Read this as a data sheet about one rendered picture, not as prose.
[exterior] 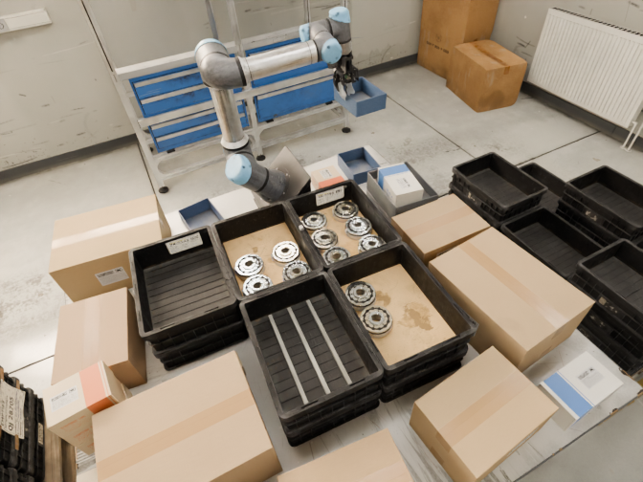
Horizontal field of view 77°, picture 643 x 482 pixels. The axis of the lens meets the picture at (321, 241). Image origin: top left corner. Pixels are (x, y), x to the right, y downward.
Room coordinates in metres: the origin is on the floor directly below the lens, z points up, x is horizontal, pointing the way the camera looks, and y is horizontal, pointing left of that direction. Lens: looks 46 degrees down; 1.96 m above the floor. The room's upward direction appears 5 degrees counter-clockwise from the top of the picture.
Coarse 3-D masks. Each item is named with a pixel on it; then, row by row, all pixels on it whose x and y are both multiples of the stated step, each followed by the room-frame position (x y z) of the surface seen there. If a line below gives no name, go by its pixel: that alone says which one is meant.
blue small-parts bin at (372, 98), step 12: (360, 84) 1.81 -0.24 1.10; (372, 84) 1.73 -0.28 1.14; (336, 96) 1.74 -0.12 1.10; (348, 96) 1.64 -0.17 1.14; (360, 96) 1.76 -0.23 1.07; (372, 96) 1.73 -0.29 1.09; (384, 96) 1.63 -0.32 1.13; (348, 108) 1.64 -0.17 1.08; (360, 108) 1.58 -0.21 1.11; (372, 108) 1.61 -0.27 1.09; (384, 108) 1.63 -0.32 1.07
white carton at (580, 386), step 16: (576, 368) 0.52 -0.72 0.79; (592, 368) 0.52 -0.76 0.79; (544, 384) 0.48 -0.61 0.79; (560, 384) 0.48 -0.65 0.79; (576, 384) 0.47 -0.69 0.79; (592, 384) 0.47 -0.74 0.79; (608, 384) 0.46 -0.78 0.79; (560, 400) 0.43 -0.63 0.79; (576, 400) 0.43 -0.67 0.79; (592, 400) 0.43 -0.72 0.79; (560, 416) 0.41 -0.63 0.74; (576, 416) 0.39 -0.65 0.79
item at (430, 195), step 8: (368, 176) 1.47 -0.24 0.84; (376, 176) 1.49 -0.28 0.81; (416, 176) 1.45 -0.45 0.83; (376, 184) 1.40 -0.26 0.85; (424, 184) 1.39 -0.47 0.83; (376, 192) 1.39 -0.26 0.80; (384, 192) 1.33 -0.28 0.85; (424, 192) 1.36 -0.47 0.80; (432, 192) 1.32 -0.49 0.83; (384, 200) 1.32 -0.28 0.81; (424, 200) 1.26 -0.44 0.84; (432, 200) 1.28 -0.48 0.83; (392, 208) 1.25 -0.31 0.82; (400, 208) 1.23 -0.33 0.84; (408, 208) 1.24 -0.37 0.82
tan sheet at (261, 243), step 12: (276, 228) 1.19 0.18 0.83; (240, 240) 1.14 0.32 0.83; (252, 240) 1.13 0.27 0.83; (264, 240) 1.12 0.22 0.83; (276, 240) 1.12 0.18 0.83; (288, 240) 1.11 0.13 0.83; (228, 252) 1.07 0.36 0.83; (240, 252) 1.07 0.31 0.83; (252, 252) 1.06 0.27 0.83; (264, 252) 1.06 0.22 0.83; (300, 252) 1.04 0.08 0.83; (264, 264) 1.00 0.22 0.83; (276, 276) 0.94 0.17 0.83; (240, 288) 0.90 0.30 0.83
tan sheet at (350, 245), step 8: (328, 208) 1.28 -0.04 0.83; (328, 216) 1.23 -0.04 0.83; (360, 216) 1.22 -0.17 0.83; (328, 224) 1.19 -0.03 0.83; (336, 224) 1.18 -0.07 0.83; (344, 224) 1.18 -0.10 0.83; (336, 232) 1.13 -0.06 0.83; (344, 232) 1.13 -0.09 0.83; (344, 240) 1.09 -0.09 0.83; (352, 240) 1.08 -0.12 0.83; (344, 248) 1.05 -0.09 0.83; (352, 248) 1.04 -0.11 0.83
